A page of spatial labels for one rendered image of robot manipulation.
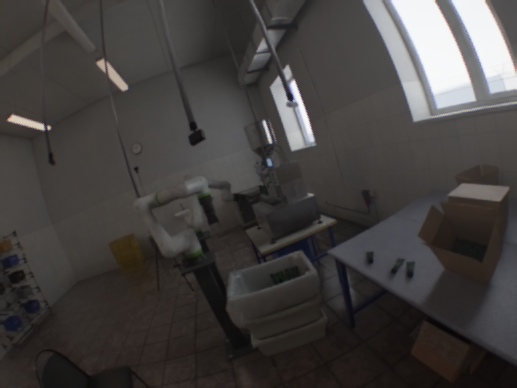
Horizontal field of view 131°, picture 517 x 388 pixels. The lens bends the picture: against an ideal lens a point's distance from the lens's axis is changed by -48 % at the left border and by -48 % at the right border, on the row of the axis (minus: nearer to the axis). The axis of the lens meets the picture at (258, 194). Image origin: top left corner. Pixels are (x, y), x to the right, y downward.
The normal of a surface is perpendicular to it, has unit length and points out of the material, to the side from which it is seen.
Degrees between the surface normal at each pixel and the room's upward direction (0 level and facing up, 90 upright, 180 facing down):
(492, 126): 90
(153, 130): 90
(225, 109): 90
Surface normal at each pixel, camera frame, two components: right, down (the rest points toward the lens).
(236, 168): 0.22, 0.08
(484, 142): -0.92, 0.34
